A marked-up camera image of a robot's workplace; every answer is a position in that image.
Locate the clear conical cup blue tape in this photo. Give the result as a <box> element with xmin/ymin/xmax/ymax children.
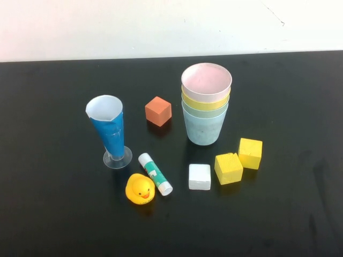
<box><xmin>85</xmin><ymin>94</ymin><xmax>133</xmax><ymax>170</ymax></box>

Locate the yellow plastic cup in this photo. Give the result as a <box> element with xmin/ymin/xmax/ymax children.
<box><xmin>181</xmin><ymin>85</ymin><xmax>231</xmax><ymax>111</ymax></box>

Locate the white green glue stick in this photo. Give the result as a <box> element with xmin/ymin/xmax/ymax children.
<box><xmin>138</xmin><ymin>153</ymin><xmax>174</xmax><ymax>197</ymax></box>

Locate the yellow rubber duck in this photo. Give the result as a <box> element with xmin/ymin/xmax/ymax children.
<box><xmin>125</xmin><ymin>173</ymin><xmax>156</xmax><ymax>206</ymax></box>

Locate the pink plastic cup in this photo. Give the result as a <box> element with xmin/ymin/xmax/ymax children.
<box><xmin>181</xmin><ymin>62</ymin><xmax>233</xmax><ymax>104</ymax></box>

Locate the white foam block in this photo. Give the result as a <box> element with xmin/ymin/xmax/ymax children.
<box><xmin>189</xmin><ymin>163</ymin><xmax>212</xmax><ymax>191</ymax></box>

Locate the green plastic cup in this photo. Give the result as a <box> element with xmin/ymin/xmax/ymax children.
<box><xmin>181</xmin><ymin>93</ymin><xmax>229</xmax><ymax>119</ymax></box>

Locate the light blue plastic cup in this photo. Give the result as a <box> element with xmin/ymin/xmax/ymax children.
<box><xmin>182</xmin><ymin>103</ymin><xmax>229</xmax><ymax>146</ymax></box>

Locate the red-brown cube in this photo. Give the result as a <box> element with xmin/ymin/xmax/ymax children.
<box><xmin>144</xmin><ymin>96</ymin><xmax>173</xmax><ymax>127</ymax></box>

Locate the yellow cube smooth face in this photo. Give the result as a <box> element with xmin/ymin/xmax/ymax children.
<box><xmin>238</xmin><ymin>138</ymin><xmax>264</xmax><ymax>170</ymax></box>

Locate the yellow cube rough face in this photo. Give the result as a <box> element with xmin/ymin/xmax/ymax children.
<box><xmin>214</xmin><ymin>153</ymin><xmax>244</xmax><ymax>186</ymax></box>

